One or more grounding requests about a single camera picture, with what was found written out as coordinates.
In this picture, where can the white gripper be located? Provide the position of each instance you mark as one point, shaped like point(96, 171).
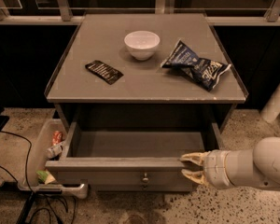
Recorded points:
point(216, 168)

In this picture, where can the grey top drawer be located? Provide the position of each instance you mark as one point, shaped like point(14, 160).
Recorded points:
point(135, 147)

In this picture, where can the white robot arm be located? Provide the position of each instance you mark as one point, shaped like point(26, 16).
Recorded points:
point(257, 167)

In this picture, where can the grey drawer cabinet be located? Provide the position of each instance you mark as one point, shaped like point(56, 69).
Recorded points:
point(101, 37)

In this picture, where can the blue chip bag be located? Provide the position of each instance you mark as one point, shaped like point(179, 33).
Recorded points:
point(203, 71)

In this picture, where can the black snack packet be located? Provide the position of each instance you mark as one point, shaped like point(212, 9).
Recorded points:
point(104, 71)

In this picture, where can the white ceramic bowl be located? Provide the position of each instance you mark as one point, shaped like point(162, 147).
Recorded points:
point(142, 44)

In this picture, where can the red soda can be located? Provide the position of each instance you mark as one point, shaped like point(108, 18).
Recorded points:
point(57, 137)

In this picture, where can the white labelled bottle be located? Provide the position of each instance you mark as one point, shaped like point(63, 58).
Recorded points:
point(55, 150)

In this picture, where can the yellow snack bag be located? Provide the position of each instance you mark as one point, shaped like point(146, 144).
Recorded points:
point(50, 179)

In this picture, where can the green snack packet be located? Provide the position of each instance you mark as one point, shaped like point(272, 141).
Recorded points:
point(42, 176)

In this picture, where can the metal window railing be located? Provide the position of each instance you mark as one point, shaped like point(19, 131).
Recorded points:
point(216, 12)

